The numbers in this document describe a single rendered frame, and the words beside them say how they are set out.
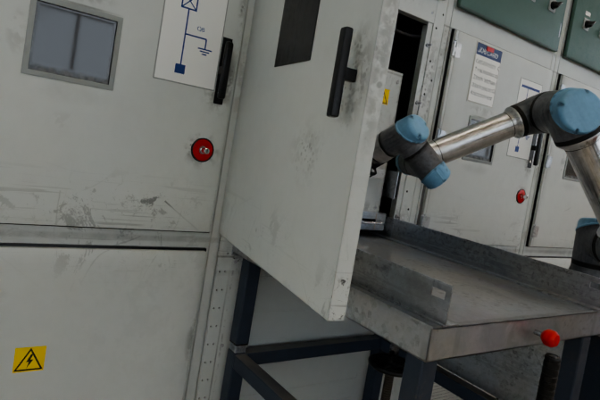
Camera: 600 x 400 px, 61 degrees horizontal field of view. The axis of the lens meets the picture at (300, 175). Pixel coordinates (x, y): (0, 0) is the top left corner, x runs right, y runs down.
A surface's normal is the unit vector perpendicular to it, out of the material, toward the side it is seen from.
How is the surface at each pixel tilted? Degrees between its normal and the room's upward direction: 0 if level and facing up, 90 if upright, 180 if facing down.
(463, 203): 90
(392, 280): 90
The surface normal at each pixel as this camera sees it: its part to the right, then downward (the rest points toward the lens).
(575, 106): 0.03, -0.04
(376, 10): -0.89, -0.13
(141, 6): 0.56, 0.14
